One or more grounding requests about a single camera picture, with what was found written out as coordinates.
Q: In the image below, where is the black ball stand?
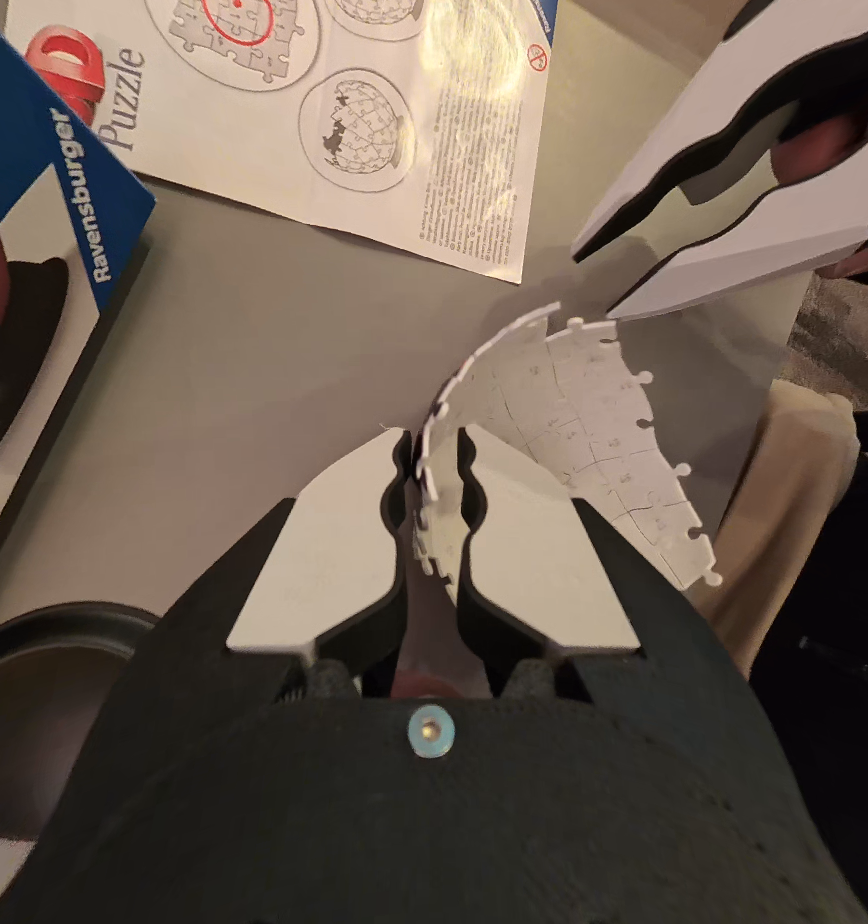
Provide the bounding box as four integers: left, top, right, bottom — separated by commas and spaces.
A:
0, 601, 164, 842

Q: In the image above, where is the person's right hand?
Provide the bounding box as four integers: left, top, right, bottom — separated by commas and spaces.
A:
772, 112, 868, 185

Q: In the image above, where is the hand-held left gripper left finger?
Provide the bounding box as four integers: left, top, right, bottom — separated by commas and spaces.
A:
224, 429, 412, 659

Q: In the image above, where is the blue puzzle box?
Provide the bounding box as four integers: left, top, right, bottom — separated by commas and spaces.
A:
0, 7, 156, 600

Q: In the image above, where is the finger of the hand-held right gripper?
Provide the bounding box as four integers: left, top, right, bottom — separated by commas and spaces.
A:
606, 94, 868, 322
571, 0, 868, 264

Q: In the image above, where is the partly built puzzle ball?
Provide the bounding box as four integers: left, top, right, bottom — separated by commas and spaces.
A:
411, 302, 724, 600

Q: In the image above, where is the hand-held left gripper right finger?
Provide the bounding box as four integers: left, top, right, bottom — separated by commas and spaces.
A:
457, 426, 642, 655

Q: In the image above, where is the white instruction sheet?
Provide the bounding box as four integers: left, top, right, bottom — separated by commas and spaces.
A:
4, 0, 559, 284

